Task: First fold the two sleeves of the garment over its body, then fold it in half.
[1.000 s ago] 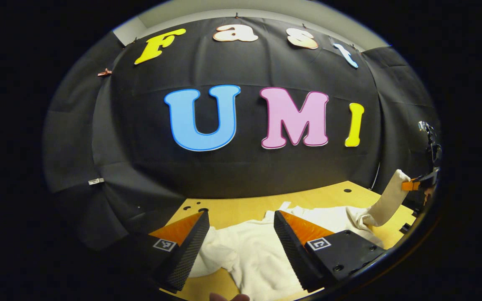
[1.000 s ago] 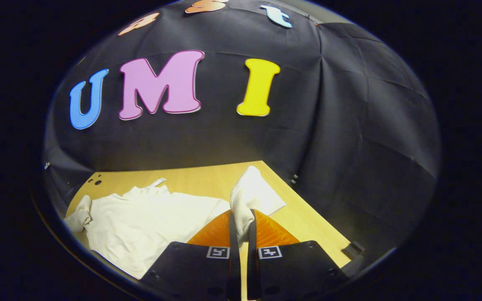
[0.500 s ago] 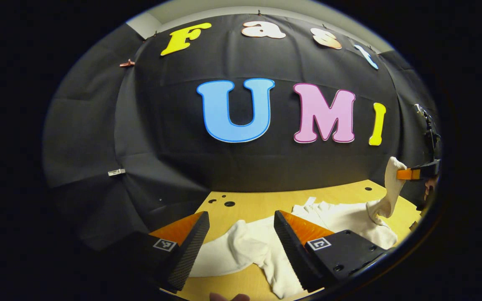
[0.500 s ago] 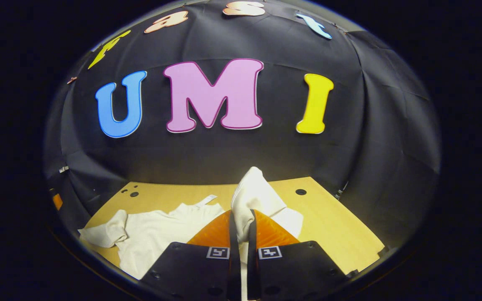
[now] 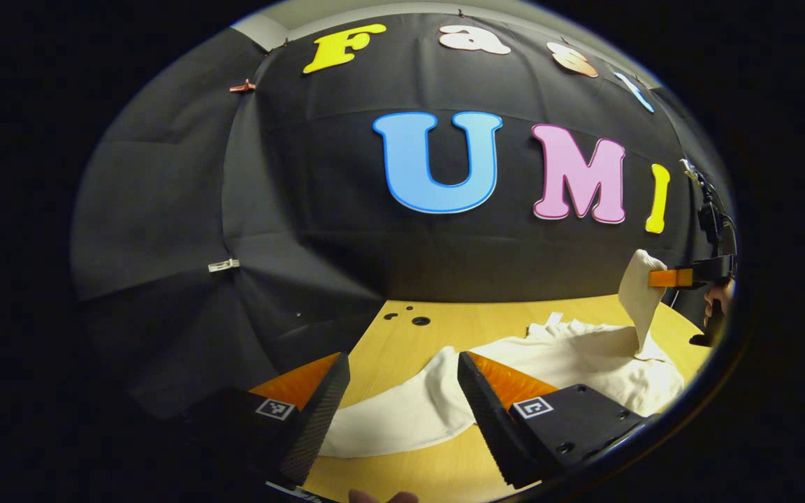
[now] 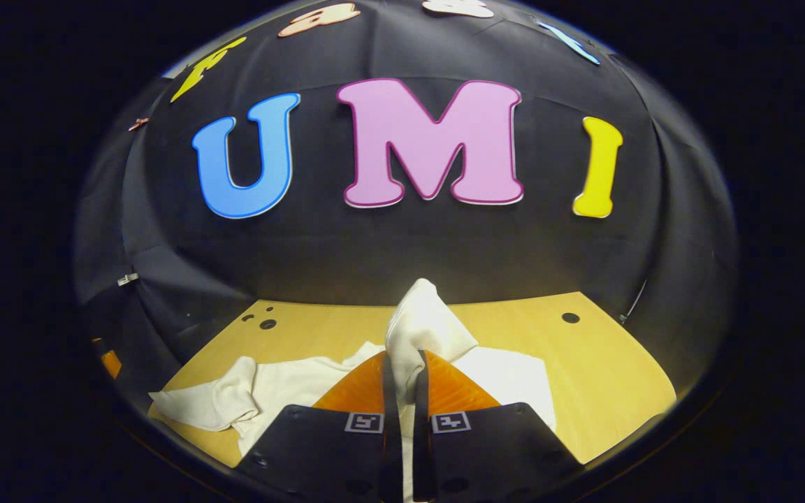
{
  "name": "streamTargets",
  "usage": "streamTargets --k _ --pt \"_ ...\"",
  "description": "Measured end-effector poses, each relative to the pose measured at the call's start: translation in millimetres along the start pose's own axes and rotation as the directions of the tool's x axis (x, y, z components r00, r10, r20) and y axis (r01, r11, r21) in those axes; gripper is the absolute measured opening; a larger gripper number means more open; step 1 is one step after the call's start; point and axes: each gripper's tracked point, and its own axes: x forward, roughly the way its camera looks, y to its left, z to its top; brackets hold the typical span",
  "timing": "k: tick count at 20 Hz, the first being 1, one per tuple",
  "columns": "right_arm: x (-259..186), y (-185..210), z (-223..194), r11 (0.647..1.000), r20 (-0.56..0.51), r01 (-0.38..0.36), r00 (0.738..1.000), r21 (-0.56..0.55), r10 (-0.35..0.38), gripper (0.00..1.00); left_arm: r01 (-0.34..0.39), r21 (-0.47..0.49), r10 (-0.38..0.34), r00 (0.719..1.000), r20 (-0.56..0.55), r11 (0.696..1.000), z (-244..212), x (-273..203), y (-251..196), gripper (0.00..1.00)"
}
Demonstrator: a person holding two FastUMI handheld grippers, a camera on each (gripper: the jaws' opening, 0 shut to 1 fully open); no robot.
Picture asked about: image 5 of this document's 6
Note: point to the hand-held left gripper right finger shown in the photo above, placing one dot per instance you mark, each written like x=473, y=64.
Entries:
x=490, y=426

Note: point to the black backdrop cloth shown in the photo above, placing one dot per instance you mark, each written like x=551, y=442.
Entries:
x=305, y=175

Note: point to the white sweatshirt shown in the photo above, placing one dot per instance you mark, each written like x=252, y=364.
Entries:
x=584, y=363

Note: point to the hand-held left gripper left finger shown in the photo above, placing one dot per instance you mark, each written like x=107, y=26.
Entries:
x=318, y=419

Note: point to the white cloth clip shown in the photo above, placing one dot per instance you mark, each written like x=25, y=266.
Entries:
x=223, y=265

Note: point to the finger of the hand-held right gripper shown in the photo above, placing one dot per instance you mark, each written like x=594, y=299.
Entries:
x=668, y=278

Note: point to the orange cloth clip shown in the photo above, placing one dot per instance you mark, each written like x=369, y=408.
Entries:
x=242, y=86

